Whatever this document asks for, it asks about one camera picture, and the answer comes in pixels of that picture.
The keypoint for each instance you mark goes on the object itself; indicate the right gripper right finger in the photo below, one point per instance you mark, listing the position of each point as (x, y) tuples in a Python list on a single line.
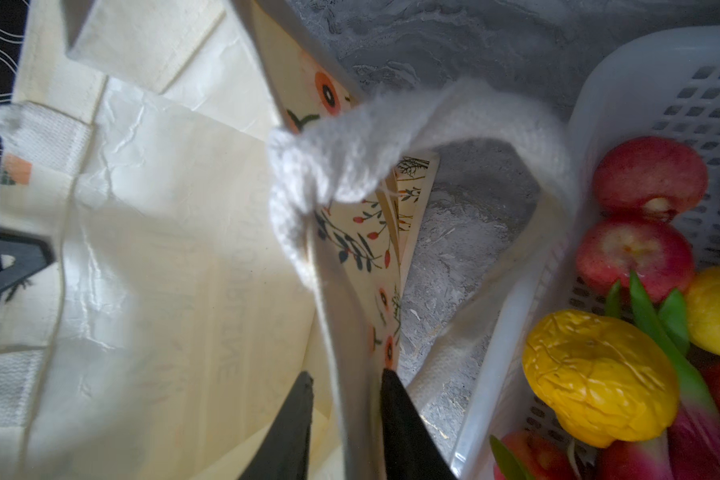
[(409, 451)]

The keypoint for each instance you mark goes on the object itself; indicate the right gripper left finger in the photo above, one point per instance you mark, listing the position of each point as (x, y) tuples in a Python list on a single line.
[(284, 451)]

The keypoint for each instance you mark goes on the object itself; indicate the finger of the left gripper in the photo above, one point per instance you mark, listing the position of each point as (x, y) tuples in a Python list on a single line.
[(20, 258)]

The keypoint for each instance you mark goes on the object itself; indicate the yellow pear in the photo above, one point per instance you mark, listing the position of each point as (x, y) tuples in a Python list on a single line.
[(605, 379)]

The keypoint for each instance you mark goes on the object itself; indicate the floral canvas grocery bag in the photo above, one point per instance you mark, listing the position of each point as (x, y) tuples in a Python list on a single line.
[(225, 209)]

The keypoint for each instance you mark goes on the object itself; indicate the red apple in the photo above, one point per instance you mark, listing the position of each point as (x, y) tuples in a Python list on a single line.
[(615, 247)]

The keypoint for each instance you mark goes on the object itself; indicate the pink dragon fruit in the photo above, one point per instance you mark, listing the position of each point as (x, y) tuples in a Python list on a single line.
[(690, 447)]

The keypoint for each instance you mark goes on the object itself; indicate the yellow lemon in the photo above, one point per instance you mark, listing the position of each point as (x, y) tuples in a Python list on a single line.
[(703, 306)]

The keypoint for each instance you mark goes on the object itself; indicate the red peach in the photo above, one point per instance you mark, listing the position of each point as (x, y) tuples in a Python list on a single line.
[(654, 177)]

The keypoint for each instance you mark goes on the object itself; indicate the white plastic fruit basket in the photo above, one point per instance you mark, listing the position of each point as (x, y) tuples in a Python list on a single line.
[(667, 85)]

